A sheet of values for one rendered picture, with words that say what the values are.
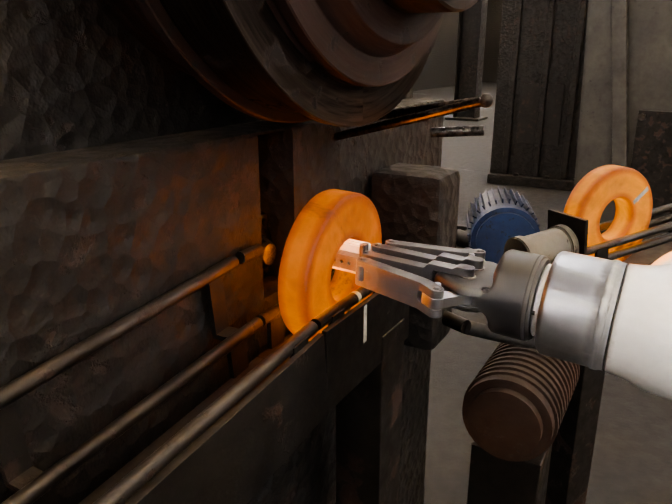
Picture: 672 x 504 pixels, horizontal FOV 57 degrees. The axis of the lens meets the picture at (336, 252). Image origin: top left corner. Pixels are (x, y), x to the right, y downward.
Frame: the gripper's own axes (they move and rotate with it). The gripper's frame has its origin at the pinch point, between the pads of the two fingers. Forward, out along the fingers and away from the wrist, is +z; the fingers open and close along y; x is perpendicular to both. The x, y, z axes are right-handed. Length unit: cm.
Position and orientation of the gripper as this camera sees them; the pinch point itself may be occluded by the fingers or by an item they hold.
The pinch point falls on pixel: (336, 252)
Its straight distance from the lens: 61.8
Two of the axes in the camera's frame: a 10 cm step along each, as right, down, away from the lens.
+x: 0.4, -9.4, -3.3
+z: -8.7, -2.0, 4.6
